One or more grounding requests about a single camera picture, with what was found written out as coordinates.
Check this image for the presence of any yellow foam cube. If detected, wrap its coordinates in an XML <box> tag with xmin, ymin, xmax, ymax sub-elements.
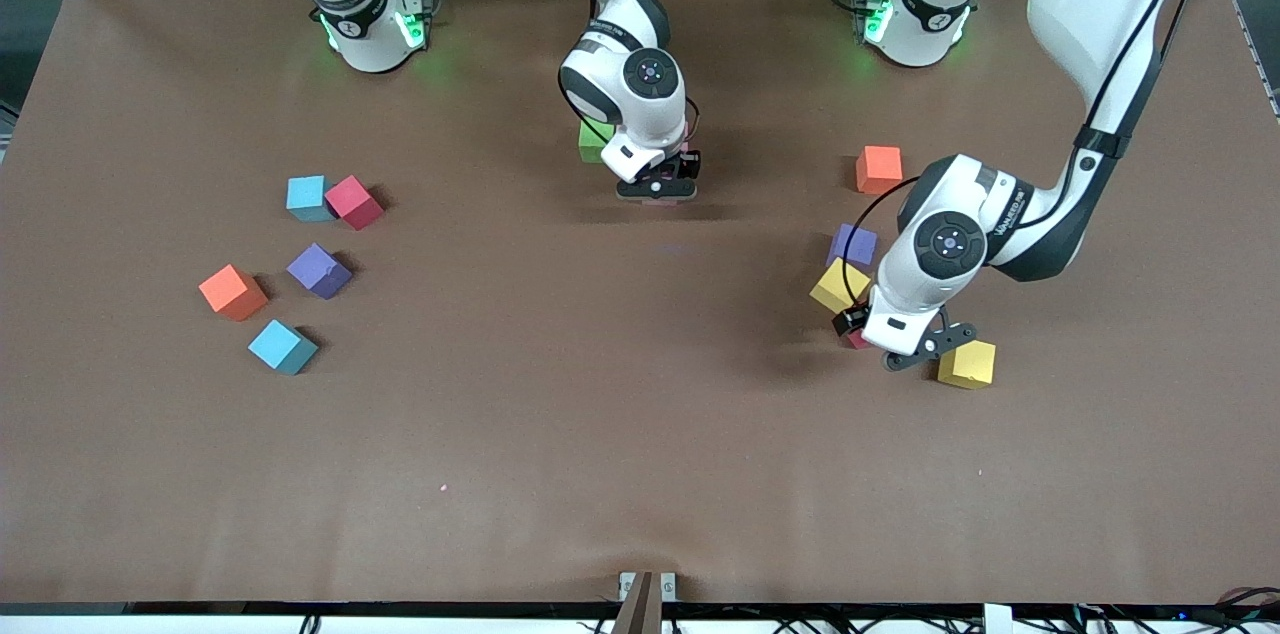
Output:
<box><xmin>937</xmin><ymin>339</ymin><xmax>997</xmax><ymax>390</ymax></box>
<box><xmin>809</xmin><ymin>257</ymin><xmax>872</xmax><ymax>315</ymax></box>

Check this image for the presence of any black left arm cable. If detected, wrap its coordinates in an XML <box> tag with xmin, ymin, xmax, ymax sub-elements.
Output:
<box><xmin>833</xmin><ymin>176</ymin><xmax>921</xmax><ymax>335</ymax></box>

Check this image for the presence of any green foam cube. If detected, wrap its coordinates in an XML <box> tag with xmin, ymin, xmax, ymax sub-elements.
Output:
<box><xmin>578</xmin><ymin>117</ymin><xmax>617</xmax><ymax>164</ymax></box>

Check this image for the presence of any white table frame rail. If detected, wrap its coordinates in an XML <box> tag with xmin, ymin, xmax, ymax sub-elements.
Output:
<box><xmin>0</xmin><ymin>602</ymin><xmax>1280</xmax><ymax>634</ymax></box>

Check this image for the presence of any purple foam cube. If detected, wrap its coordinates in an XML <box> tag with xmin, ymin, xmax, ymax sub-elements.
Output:
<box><xmin>827</xmin><ymin>223</ymin><xmax>879</xmax><ymax>268</ymax></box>
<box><xmin>286</xmin><ymin>242</ymin><xmax>354</xmax><ymax>301</ymax></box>

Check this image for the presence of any metal bracket plate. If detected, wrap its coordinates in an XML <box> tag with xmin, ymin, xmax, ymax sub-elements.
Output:
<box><xmin>618</xmin><ymin>571</ymin><xmax>677</xmax><ymax>603</ymax></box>

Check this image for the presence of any orange foam cube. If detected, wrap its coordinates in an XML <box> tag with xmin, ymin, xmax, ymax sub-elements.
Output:
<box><xmin>198</xmin><ymin>263</ymin><xmax>269</xmax><ymax>323</ymax></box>
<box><xmin>855</xmin><ymin>145</ymin><xmax>904</xmax><ymax>196</ymax></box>

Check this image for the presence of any grey camera pole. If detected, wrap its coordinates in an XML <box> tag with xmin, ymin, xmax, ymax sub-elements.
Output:
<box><xmin>610</xmin><ymin>571</ymin><xmax>666</xmax><ymax>634</ymax></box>

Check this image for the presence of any cyan foam cube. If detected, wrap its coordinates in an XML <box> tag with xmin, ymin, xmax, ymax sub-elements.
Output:
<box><xmin>247</xmin><ymin>318</ymin><xmax>320</xmax><ymax>376</ymax></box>
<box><xmin>286</xmin><ymin>175</ymin><xmax>336</xmax><ymax>223</ymax></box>

